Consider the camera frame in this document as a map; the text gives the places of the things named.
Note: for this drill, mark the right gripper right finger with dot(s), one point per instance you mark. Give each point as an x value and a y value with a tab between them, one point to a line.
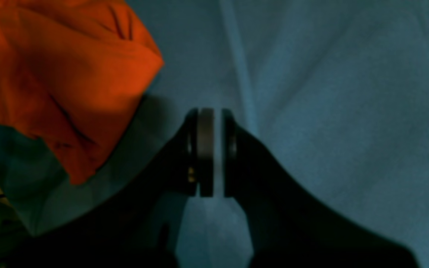
289	227

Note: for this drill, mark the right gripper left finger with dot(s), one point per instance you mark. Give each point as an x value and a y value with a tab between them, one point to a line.
183	166

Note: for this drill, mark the orange t-shirt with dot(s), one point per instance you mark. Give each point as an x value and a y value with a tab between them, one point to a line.
72	73

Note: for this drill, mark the blue table cloth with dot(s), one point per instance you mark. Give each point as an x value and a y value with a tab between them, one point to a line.
338	90

